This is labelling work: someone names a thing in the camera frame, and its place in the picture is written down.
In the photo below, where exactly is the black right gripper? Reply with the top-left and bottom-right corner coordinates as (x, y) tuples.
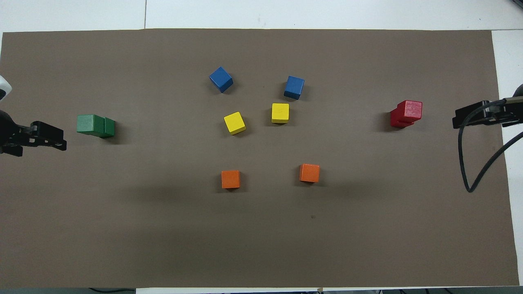
(452, 97), (523, 129)

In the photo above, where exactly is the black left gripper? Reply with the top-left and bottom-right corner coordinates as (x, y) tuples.
(0, 110), (68, 158)

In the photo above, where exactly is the red wooden cube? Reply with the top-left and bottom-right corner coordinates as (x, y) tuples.
(396, 100), (423, 122)
(389, 108), (415, 129)

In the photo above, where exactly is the orange wooden cube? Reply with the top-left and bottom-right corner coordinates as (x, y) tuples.
(221, 170), (241, 189)
(299, 163), (320, 183)

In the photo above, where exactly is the blue wooden cube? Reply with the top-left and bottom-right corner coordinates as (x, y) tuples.
(209, 66), (234, 94)
(284, 76), (305, 100)

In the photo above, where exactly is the yellow wooden cube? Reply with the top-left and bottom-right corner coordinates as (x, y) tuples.
(271, 103), (290, 124)
(224, 111), (247, 136)

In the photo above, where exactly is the brown table mat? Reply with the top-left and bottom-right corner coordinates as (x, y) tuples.
(0, 28), (520, 289)

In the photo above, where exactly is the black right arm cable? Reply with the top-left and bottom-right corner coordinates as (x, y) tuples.
(458, 98), (523, 193)

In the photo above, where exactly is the black floor cable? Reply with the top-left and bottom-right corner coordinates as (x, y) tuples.
(89, 287), (135, 294)

